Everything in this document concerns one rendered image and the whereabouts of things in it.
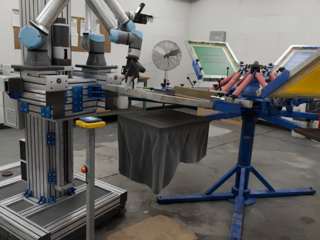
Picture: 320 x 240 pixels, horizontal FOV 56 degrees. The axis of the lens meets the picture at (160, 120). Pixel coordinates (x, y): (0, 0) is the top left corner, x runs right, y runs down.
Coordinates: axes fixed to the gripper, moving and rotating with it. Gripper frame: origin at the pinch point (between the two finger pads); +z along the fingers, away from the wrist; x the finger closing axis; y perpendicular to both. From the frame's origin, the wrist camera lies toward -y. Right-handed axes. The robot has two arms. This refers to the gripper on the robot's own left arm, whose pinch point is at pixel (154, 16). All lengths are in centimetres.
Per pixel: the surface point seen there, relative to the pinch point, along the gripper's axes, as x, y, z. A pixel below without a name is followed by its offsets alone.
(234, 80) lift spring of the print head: 51, 43, 57
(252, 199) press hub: 77, 158, 90
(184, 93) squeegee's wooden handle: 59, 51, -1
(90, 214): 82, 123, -79
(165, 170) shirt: 101, 89, -38
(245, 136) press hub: 61, 96, 78
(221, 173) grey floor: 12, 168, 111
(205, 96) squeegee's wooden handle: 79, 48, 3
